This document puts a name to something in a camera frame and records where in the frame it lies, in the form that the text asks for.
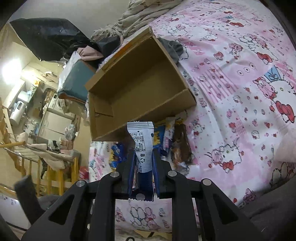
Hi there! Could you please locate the pink garment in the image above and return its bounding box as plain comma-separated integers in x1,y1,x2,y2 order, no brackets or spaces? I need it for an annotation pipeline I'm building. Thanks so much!
77,46,104,61

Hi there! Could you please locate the teal cushion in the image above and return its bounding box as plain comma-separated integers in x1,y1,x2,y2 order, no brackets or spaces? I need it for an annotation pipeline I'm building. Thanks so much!
57,51,96,103

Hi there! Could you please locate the pink Hello Kitty bedsheet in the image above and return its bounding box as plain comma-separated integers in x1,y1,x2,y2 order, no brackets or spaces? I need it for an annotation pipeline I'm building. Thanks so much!
99,1,295,233

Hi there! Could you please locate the beige floral blanket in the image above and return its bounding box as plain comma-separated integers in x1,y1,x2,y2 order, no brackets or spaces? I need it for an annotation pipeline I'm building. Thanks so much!
91,0,182,41

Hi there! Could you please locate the brown cardboard box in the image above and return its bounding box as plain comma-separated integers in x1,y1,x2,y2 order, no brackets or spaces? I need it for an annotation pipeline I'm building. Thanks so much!
85,27,196,141

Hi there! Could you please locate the wooden drying rack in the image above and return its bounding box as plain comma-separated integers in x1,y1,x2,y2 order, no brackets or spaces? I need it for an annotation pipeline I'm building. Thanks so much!
1,142,79,196

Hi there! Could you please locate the white washing machine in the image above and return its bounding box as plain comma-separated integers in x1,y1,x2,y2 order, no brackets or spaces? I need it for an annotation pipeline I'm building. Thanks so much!
47,93,64,115

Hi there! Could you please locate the white blue snack packet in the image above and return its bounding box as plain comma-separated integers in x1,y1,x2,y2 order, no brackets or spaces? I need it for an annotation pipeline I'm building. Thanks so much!
127,121,154,201

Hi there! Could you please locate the black plastic bag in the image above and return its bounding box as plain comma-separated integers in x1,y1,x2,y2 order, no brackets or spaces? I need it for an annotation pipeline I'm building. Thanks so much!
10,18,121,61

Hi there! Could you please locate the dark brown snack packet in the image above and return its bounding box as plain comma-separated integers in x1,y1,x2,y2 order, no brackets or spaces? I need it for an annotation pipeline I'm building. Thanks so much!
171,121,192,167

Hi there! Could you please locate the blue yellow snack packet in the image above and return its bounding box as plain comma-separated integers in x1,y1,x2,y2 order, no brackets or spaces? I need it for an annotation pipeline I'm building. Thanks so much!
153,125,165,153

